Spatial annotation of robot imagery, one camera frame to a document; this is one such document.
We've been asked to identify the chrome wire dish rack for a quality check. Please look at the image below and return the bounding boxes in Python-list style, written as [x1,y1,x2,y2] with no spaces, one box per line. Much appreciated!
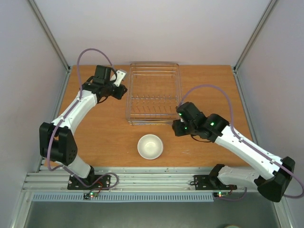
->
[126,62,182,125]

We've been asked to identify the white ceramic bowl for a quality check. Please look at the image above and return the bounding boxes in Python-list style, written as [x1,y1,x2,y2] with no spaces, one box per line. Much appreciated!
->
[137,134,164,160]

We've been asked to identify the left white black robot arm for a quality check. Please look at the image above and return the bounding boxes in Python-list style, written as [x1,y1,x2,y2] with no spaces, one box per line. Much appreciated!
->
[39,65,127,189]

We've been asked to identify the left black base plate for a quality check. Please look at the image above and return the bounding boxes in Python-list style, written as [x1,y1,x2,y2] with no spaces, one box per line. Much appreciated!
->
[67,172,111,190]

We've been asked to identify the right small circuit board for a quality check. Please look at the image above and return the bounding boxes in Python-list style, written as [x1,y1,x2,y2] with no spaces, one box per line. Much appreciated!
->
[213,191,231,198]

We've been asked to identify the small circuit board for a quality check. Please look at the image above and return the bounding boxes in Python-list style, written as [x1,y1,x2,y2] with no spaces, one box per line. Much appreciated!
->
[83,192,99,200]
[213,191,231,198]

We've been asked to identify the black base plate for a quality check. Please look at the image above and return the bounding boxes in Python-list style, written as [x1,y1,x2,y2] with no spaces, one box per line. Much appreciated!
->
[193,175,237,190]
[67,172,111,190]

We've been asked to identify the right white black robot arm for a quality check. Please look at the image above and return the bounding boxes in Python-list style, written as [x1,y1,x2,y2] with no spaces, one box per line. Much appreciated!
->
[172,102,295,202]

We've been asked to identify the left small circuit board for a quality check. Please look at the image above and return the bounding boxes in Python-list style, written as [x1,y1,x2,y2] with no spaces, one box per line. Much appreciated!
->
[83,192,99,200]

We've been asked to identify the grey slotted cable duct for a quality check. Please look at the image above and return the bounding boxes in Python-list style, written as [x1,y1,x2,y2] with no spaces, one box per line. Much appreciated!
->
[32,192,214,203]

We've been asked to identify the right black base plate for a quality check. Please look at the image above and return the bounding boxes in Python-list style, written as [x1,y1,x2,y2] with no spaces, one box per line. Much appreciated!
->
[193,175,237,190]

